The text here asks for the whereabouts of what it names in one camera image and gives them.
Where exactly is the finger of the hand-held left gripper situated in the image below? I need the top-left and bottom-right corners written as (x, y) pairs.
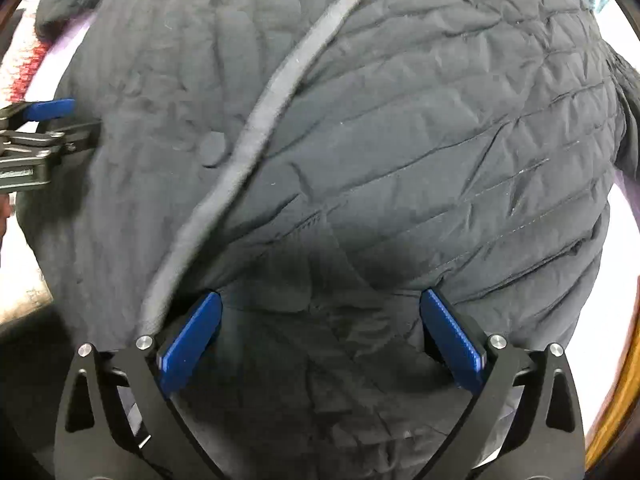
top-left (0, 120), bottom-right (102, 162)
top-left (0, 98), bottom-right (76, 132)

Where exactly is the dark quilted jacket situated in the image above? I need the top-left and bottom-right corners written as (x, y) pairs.
top-left (20, 0), bottom-right (640, 480)

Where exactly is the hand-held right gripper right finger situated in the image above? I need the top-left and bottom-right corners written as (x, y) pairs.
top-left (415, 287), bottom-right (586, 480)

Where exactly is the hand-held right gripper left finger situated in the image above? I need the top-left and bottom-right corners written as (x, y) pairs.
top-left (52, 290), bottom-right (228, 480)

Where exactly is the red white patterned blanket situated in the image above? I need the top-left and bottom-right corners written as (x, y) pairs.
top-left (0, 40), bottom-right (53, 103)

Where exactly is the wooden bed frame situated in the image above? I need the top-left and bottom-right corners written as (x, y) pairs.
top-left (582, 275), bottom-right (640, 471)

